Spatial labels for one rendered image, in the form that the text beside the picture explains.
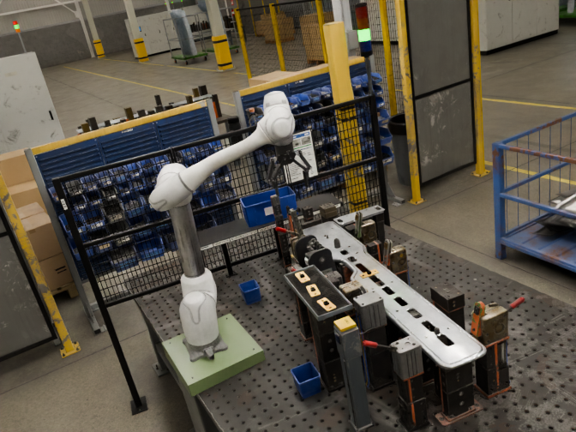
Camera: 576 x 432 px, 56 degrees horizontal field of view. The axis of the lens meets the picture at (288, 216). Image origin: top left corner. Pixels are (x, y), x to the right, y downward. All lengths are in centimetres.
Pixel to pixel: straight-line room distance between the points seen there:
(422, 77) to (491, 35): 798
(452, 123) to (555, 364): 376
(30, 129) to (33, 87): 61
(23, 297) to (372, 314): 289
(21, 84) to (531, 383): 782
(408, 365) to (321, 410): 48
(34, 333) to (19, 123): 489
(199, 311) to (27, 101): 673
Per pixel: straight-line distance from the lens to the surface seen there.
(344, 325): 192
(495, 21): 1343
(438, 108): 570
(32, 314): 446
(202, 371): 255
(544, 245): 444
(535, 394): 234
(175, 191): 228
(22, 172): 682
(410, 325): 216
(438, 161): 581
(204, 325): 253
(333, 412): 228
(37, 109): 891
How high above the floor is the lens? 226
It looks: 23 degrees down
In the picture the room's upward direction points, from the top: 11 degrees counter-clockwise
